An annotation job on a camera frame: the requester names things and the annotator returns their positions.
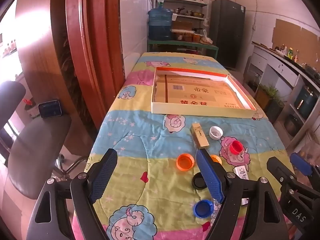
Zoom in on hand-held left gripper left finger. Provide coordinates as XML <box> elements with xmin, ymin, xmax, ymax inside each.
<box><xmin>26</xmin><ymin>148</ymin><xmax>118</xmax><ymax>240</ymax></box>

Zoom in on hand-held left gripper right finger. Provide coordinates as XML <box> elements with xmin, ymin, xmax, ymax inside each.
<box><xmin>196</xmin><ymin>149</ymin><xmax>288</xmax><ymax>240</ymax></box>

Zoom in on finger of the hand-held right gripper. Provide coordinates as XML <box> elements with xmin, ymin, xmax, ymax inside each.
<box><xmin>290</xmin><ymin>152</ymin><xmax>320</xmax><ymax>180</ymax></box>
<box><xmin>266</xmin><ymin>156</ymin><xmax>298</xmax><ymax>188</ymax></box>

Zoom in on black bottle cap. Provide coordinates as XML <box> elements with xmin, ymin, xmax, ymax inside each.
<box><xmin>191</xmin><ymin>172</ymin><xmax>207</xmax><ymax>190</ymax></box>

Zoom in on dark orange bottle cap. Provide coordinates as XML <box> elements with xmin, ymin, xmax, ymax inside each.
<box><xmin>176</xmin><ymin>154</ymin><xmax>195</xmax><ymax>172</ymax></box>

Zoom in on white printed small box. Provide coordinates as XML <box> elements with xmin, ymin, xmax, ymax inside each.
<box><xmin>232</xmin><ymin>166</ymin><xmax>250</xmax><ymax>180</ymax></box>

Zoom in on blue bottle cap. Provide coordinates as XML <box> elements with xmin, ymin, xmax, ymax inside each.
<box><xmin>193</xmin><ymin>199</ymin><xmax>214</xmax><ymax>218</ymax></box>

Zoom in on clear plastic packet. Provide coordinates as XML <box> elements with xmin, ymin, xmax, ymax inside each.
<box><xmin>209</xmin><ymin>199</ymin><xmax>223</xmax><ymax>228</ymax></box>

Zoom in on red bottle cap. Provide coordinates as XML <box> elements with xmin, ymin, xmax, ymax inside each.
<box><xmin>229</xmin><ymin>140</ymin><xmax>243</xmax><ymax>155</ymax></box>

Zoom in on gold rectangular box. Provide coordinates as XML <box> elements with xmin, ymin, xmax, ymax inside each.
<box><xmin>189</xmin><ymin>123</ymin><xmax>209</xmax><ymax>149</ymax></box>

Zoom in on white bottle cap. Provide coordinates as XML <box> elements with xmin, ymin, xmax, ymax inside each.
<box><xmin>209</xmin><ymin>126</ymin><xmax>224</xmax><ymax>140</ymax></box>

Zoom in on orange-edged shallow cardboard box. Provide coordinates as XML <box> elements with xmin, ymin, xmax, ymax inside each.
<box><xmin>151</xmin><ymin>67</ymin><xmax>257</xmax><ymax>119</ymax></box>

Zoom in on black cooking pot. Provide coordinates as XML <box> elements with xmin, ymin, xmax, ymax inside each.
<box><xmin>284</xmin><ymin>114</ymin><xmax>299</xmax><ymax>137</ymax></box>

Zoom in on printed cartoon sheep blanket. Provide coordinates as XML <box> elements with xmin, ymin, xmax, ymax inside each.
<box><xmin>71</xmin><ymin>52</ymin><xmax>298</xmax><ymax>240</ymax></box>

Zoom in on dark planter with plant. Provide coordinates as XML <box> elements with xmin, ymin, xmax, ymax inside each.
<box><xmin>265</xmin><ymin>95</ymin><xmax>285</xmax><ymax>124</ymax></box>

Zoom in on dark teal appliance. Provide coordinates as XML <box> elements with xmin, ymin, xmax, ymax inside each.
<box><xmin>294</xmin><ymin>85</ymin><xmax>314</xmax><ymax>119</ymax></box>

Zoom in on grey office chair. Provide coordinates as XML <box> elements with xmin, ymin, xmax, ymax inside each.
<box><xmin>0</xmin><ymin>81</ymin><xmax>89</xmax><ymax>200</ymax></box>

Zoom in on brown planter with plant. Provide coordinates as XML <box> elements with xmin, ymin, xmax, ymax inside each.
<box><xmin>254</xmin><ymin>84</ymin><xmax>274</xmax><ymax>110</ymax></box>

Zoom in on small black device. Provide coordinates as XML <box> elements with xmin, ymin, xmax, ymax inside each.
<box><xmin>38</xmin><ymin>99</ymin><xmax>63</xmax><ymax>119</ymax></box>

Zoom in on flattened brown carton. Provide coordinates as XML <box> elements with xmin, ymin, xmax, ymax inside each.
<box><xmin>154</xmin><ymin>73</ymin><xmax>247</xmax><ymax>110</ymax></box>

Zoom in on white kitchen counter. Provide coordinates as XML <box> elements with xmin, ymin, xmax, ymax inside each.
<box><xmin>244</xmin><ymin>41</ymin><xmax>320</xmax><ymax>140</ymax></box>

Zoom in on round wooden tabletop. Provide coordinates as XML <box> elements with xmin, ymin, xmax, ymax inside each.
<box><xmin>15</xmin><ymin>0</ymin><xmax>125</xmax><ymax>155</ymax></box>

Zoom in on green metal table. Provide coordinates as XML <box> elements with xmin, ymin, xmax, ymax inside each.
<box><xmin>147</xmin><ymin>39</ymin><xmax>219</xmax><ymax>60</ymax></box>

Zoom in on plastic bag of food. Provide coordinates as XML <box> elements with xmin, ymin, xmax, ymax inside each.
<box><xmin>200</xmin><ymin>29</ymin><xmax>214</xmax><ymax>45</ymax></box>

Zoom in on jars of orange preserves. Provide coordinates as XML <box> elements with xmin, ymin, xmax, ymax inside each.
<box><xmin>175</xmin><ymin>32</ymin><xmax>202</xmax><ymax>43</ymax></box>

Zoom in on dark refrigerator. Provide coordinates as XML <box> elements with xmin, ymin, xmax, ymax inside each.
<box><xmin>209</xmin><ymin>0</ymin><xmax>246</xmax><ymax>69</ymax></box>

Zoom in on brown cardboard box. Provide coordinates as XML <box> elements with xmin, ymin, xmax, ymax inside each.
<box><xmin>172</xmin><ymin>20</ymin><xmax>193</xmax><ymax>30</ymax></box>

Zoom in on blue water jug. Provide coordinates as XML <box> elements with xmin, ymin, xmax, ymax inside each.
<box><xmin>147</xmin><ymin>0</ymin><xmax>173</xmax><ymax>41</ymax></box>

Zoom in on white shelf rack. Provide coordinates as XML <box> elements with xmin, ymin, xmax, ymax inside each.
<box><xmin>150</xmin><ymin>0</ymin><xmax>210</xmax><ymax>43</ymax></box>

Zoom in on brown cardboard wall sheet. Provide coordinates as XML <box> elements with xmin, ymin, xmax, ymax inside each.
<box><xmin>271</xmin><ymin>19</ymin><xmax>320</xmax><ymax>64</ymax></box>

